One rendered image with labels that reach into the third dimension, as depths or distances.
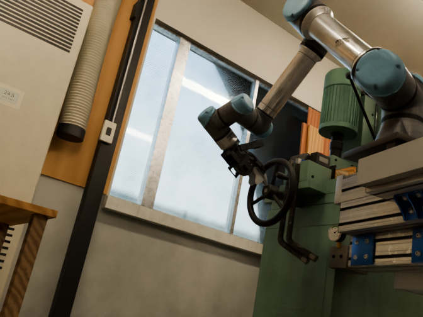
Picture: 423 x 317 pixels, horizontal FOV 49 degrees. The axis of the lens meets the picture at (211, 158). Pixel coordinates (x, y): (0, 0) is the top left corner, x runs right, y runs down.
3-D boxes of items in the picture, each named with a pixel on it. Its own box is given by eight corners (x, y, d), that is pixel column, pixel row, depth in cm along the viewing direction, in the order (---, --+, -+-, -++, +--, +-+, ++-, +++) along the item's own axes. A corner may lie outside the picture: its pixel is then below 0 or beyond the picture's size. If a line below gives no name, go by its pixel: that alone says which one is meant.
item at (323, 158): (288, 165, 198) (290, 153, 200) (307, 173, 204) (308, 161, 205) (311, 160, 188) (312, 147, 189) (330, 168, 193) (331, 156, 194)
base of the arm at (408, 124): (443, 155, 125) (444, 121, 128) (398, 138, 120) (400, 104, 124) (402, 166, 138) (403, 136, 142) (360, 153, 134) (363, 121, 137)
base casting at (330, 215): (264, 229, 211) (267, 210, 214) (349, 256, 239) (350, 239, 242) (340, 224, 175) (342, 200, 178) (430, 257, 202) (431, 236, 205)
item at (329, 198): (270, 209, 212) (272, 201, 214) (303, 221, 222) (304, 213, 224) (337, 201, 180) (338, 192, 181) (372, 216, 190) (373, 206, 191)
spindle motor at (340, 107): (310, 131, 219) (317, 74, 229) (335, 144, 228) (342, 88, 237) (338, 123, 205) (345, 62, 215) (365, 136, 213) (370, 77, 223)
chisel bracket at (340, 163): (319, 174, 210) (321, 156, 213) (340, 183, 217) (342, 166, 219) (331, 172, 204) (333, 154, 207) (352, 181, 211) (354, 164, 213)
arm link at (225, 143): (223, 131, 171) (235, 126, 164) (230, 140, 172) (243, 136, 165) (211, 143, 167) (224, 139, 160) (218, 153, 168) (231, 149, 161)
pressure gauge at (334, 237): (326, 246, 168) (328, 224, 171) (333, 248, 170) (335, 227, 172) (339, 246, 163) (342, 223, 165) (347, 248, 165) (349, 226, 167)
